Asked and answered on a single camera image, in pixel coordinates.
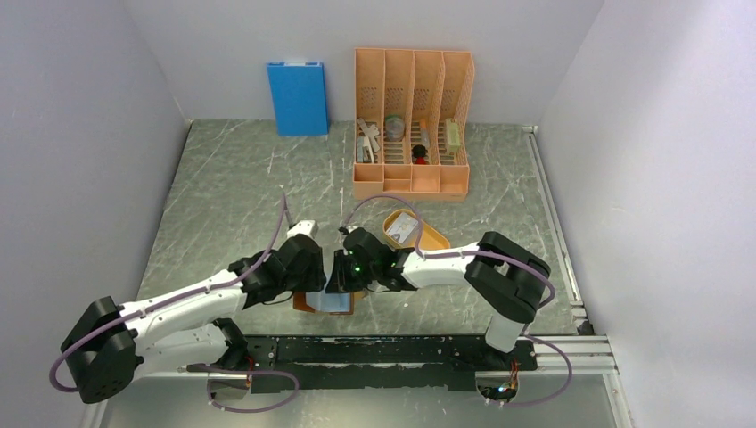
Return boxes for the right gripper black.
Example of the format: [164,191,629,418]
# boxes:
[325,249,380,294]

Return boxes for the brown leather card holder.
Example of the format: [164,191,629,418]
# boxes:
[292,291,354,315]

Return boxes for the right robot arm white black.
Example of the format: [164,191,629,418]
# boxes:
[324,227,555,369]

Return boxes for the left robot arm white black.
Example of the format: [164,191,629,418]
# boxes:
[49,220,326,404]

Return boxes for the credit cards stack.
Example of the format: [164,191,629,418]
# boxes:
[386,212,420,245]

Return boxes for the yellow oval tray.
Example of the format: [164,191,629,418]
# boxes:
[382,209,451,251]

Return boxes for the grey metal clips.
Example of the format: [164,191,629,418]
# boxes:
[356,118,382,164]

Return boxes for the black red small object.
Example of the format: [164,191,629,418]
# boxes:
[411,144,430,165]

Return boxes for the grey round tin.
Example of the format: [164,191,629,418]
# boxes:
[384,115,406,142]

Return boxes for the orange glue stick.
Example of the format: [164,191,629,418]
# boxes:
[419,119,430,149]

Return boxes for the green eraser block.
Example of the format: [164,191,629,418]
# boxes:
[444,118,462,156]

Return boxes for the orange desk organizer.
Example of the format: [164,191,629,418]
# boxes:
[352,47,475,202]

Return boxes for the blue box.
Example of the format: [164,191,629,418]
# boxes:
[267,62,329,136]

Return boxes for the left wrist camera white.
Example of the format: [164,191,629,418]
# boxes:
[286,220,318,240]

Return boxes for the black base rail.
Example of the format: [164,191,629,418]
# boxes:
[213,333,538,393]

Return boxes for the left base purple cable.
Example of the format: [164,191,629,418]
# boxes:
[188,365,304,415]

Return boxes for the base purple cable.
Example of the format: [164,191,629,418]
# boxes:
[481,333,574,410]
[188,365,304,415]

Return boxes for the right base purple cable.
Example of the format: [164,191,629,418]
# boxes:
[481,333,574,410]

